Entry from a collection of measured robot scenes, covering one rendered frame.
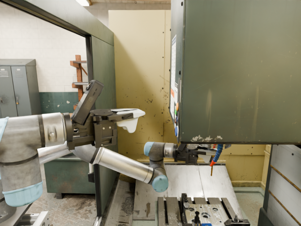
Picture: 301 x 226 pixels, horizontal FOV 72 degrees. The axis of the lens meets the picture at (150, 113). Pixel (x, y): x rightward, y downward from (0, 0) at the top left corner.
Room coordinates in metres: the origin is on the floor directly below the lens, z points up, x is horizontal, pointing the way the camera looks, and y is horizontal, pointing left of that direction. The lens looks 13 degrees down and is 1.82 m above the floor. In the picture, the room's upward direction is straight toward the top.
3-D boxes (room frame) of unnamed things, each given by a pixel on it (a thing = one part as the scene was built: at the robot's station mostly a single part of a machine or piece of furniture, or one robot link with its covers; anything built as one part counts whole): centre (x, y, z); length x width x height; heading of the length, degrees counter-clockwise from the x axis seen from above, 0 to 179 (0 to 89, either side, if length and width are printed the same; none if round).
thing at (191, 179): (1.58, -0.30, 0.75); 0.89 x 0.67 x 0.26; 89
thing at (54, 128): (0.45, 0.22, 1.68); 0.08 x 0.05 x 0.08; 29
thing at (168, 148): (0.98, -0.10, 1.41); 0.08 x 0.05 x 0.08; 161
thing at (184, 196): (1.14, -0.22, 0.97); 0.13 x 0.03 x 0.15; 179
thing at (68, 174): (2.85, 0.99, 0.31); 0.94 x 0.64 x 0.62; 88
